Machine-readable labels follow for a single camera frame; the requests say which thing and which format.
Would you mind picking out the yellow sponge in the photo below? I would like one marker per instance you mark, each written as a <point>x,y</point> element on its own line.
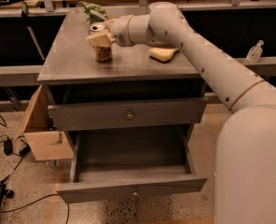
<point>162,55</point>

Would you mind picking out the white ceramic bowl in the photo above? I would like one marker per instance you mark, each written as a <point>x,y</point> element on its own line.
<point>162,5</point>

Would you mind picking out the grey wooden drawer cabinet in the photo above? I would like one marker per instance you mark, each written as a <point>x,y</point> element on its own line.
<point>73,76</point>

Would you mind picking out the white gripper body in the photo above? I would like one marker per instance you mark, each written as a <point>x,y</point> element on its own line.
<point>120,32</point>

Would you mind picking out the clear sanitizer bottle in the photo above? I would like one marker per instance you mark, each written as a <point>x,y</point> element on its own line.
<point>255,52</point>

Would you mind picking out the orange soda can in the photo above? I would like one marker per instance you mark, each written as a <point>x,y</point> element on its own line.
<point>101,54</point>

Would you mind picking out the grey top drawer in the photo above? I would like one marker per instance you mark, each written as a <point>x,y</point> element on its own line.
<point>126,114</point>

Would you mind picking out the black power adapter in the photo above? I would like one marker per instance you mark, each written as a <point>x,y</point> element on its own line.
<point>8,147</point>

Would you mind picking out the grey open middle drawer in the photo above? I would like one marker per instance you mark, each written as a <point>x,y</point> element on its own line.
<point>131,164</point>

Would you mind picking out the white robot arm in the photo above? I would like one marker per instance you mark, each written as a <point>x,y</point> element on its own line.
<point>245,157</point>

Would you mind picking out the cardboard box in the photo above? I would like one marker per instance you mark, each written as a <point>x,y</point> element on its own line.
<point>46,143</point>

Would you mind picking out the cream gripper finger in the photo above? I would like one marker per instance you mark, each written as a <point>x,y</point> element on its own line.
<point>100,39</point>
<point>109,23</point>

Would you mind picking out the grey metal rail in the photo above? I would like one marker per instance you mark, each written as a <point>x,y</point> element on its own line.
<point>16,76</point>

